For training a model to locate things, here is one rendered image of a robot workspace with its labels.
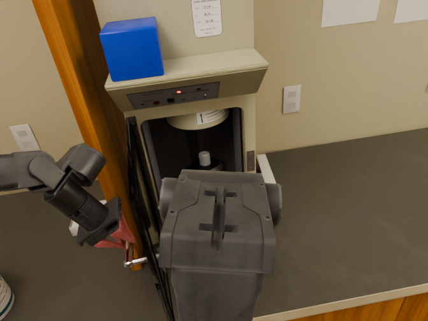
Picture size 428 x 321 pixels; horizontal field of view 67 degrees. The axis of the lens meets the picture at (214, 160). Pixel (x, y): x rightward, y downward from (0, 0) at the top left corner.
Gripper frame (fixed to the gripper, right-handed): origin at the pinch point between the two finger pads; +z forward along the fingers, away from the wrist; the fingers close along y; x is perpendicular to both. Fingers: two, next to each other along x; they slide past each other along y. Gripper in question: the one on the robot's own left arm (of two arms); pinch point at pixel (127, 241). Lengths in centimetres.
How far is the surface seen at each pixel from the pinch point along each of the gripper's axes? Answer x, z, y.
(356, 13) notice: -58, 16, -90
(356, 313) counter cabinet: 9, 60, -31
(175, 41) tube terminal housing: -20.4, -22.4, -32.2
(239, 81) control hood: -11.4, -10.4, -38.5
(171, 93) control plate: -13.1, -16.3, -25.5
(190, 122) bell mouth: -22.8, -3.2, -23.6
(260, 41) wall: -61, 5, -56
